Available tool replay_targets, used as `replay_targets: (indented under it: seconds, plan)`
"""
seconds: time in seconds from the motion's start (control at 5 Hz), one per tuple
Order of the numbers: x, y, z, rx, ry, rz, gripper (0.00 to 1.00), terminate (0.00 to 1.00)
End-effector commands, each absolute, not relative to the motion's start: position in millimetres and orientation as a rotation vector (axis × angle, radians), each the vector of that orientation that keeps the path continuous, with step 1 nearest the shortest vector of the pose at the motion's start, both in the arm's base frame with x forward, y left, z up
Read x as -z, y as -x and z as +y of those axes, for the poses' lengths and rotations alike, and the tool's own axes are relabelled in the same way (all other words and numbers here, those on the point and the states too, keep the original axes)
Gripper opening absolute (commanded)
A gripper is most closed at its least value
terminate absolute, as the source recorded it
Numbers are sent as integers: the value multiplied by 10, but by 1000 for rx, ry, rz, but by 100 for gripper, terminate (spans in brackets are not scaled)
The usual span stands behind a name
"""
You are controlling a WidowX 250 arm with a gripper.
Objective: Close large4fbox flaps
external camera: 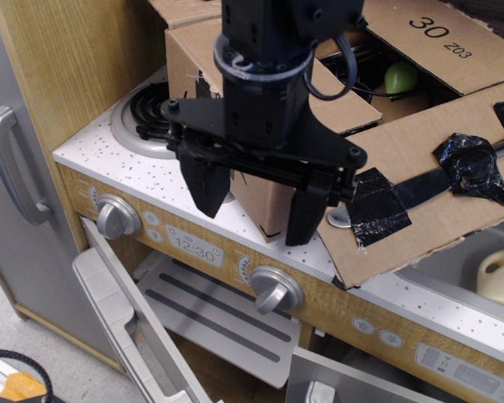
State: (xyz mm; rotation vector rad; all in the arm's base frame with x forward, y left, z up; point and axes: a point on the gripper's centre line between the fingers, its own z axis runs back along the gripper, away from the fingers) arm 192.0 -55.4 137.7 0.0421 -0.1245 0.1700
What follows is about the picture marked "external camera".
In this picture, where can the grey fridge door handle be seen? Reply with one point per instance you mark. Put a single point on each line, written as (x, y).
(31, 212)

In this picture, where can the left grey stove knob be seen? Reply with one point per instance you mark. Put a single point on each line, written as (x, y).
(116, 217)

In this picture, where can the right grey stove knob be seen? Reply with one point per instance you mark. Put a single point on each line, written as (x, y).
(275, 290)

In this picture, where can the orange object in black ring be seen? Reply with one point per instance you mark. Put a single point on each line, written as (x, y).
(22, 386)

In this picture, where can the green toy pear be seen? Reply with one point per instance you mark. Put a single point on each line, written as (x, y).
(400, 77)

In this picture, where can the grey stove knob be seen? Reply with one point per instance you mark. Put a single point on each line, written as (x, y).
(275, 290)
(116, 217)

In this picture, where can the grey dishwasher door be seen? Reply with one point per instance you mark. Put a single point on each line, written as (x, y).
(315, 378)

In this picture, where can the grey oven door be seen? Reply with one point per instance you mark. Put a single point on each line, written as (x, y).
(142, 345)

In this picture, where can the toy kitchen wooden unit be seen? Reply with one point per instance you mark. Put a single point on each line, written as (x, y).
(76, 59)

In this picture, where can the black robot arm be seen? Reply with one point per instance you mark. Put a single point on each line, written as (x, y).
(279, 38)

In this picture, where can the white oven rack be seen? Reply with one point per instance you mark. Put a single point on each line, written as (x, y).
(219, 318)

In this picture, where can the grey stove burner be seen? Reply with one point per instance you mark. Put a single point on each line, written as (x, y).
(138, 124)

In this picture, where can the large cardboard box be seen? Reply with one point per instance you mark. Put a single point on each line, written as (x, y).
(371, 234)

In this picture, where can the cream toy pitcher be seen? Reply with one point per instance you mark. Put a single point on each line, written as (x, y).
(490, 277)

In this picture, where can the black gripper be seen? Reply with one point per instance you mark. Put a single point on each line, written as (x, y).
(266, 129)

